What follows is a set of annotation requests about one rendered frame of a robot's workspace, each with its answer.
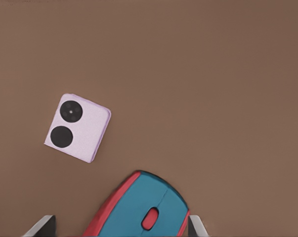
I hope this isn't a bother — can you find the blue and red computer mouse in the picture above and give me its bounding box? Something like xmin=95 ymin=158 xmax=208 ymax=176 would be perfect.
xmin=82 ymin=169 xmax=190 ymax=237

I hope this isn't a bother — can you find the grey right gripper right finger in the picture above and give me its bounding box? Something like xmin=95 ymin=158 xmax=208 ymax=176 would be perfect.
xmin=188 ymin=214 xmax=210 ymax=237

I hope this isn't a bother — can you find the lilac folded flip phone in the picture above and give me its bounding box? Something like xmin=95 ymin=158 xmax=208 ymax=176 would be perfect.
xmin=44 ymin=93 xmax=112 ymax=164

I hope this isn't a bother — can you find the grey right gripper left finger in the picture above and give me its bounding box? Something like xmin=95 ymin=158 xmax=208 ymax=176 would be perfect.
xmin=22 ymin=215 xmax=57 ymax=237

